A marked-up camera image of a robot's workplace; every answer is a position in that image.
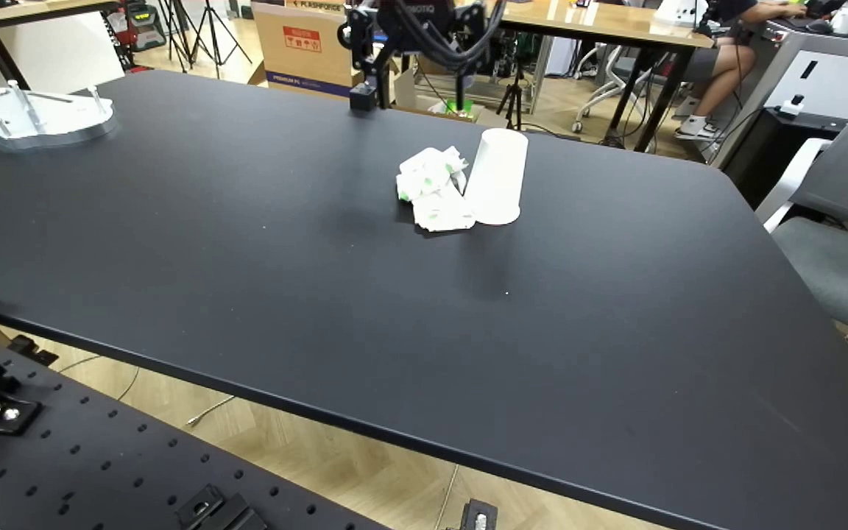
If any red green tool case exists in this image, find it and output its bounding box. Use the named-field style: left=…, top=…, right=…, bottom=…
left=104, top=0, right=168, bottom=54

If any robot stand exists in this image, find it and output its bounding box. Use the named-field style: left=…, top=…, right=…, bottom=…
left=0, top=278, right=389, bottom=530

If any grey cable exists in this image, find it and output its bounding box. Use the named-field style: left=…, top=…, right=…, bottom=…
left=186, top=395, right=238, bottom=428

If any white office chair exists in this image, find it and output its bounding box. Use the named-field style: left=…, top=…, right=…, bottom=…
left=571, top=43, right=654, bottom=135

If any cardboard box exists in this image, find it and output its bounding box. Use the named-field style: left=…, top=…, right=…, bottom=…
left=250, top=0, right=367, bottom=101

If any camera on tripod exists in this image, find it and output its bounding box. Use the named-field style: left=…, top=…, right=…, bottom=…
left=496, top=62, right=537, bottom=131

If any white green crumpled towel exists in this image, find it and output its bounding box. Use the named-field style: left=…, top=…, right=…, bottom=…
left=395, top=145, right=478, bottom=233

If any wooden table with black legs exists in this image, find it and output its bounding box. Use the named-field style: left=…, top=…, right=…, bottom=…
left=496, top=0, right=716, bottom=153

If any white grey cabinet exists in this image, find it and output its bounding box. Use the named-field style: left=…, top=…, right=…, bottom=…
left=710, top=19, right=848, bottom=172

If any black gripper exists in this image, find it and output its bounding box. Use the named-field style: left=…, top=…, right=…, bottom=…
left=336, top=0, right=489, bottom=113

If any white paper cup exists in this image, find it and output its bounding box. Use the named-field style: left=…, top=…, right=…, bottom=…
left=462, top=127, right=530, bottom=227

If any group of black tripods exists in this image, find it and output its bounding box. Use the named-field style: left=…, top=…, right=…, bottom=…
left=150, top=0, right=254, bottom=79

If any person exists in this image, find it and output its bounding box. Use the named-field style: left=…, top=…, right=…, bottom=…
left=674, top=0, right=809, bottom=142

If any wooden desk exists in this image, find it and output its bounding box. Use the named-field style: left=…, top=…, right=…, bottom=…
left=0, top=0, right=124, bottom=93

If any clear acrylic peg rack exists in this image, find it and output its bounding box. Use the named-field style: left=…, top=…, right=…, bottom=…
left=0, top=79, right=118, bottom=152

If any grey office chair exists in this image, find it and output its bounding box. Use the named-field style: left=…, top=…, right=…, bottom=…
left=755, top=93, right=848, bottom=348

